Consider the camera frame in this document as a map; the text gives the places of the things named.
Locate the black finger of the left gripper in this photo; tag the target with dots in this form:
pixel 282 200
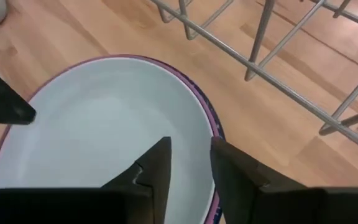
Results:
pixel 2 99

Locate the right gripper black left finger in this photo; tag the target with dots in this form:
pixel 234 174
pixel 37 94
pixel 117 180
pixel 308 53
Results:
pixel 148 174

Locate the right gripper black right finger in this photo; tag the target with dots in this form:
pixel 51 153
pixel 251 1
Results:
pixel 244 193

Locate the light blue plate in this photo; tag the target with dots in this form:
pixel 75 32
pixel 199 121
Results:
pixel 104 124

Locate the purple plate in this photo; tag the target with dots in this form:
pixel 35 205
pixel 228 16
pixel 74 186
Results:
pixel 215 205

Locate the blue patterned plate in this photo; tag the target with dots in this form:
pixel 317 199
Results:
pixel 219 126

